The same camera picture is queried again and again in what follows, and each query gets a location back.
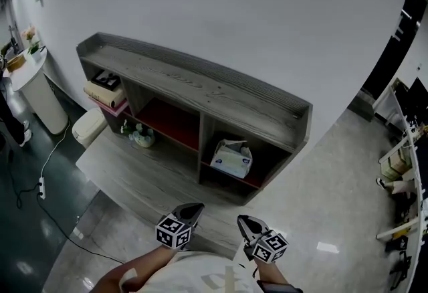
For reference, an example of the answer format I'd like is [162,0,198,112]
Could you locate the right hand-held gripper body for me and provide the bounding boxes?
[237,214,289,264]

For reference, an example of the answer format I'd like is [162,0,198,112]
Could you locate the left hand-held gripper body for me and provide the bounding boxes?
[155,203,205,250]

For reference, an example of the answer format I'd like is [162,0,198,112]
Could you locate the white soft tissues pack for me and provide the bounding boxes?
[209,139,253,180]

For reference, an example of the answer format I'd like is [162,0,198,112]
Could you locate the grey wooden shelf unit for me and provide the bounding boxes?
[76,31,314,207]

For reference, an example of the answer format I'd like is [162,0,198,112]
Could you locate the person's right forearm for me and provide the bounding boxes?
[255,260,292,286]

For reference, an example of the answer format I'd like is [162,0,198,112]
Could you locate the person's left forearm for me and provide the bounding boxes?
[90,246,178,293]

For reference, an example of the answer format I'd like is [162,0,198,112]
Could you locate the white cluttered work table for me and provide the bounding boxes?
[372,77,428,293]

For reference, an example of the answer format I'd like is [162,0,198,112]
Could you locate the black wrist-mounted screen device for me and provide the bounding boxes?
[257,280,302,293]

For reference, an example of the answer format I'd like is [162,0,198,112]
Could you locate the person's white printed shirt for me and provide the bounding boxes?
[118,250,265,293]

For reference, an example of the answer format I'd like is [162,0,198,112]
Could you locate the white flower pot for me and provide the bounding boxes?
[120,119,156,149]

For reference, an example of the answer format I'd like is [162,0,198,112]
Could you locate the white lidded trash bin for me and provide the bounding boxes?
[72,108,108,149]

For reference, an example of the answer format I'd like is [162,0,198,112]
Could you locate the black folding stand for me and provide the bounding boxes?
[389,251,412,291]

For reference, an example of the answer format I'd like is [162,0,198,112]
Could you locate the pink thin book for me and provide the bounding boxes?
[89,97,130,117]

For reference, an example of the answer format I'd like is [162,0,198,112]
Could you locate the stack of beige boxes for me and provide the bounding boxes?
[381,147,414,181]

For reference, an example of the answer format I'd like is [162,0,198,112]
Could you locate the beige thick book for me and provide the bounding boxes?
[83,80,127,108]

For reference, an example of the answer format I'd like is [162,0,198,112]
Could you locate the white round table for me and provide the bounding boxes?
[3,47,70,135]

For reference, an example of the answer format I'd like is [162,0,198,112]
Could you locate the woven basket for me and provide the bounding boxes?
[5,54,27,72]

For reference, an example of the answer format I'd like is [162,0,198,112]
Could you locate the pink flowers in vase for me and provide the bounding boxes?
[20,26,43,63]

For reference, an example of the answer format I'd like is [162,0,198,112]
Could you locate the white power strip with cable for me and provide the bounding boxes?
[6,147,126,264]

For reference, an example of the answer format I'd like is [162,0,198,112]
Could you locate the white power cable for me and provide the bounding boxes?
[40,119,72,179]

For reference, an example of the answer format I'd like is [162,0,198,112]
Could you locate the black picture frame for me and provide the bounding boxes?
[90,69,122,91]

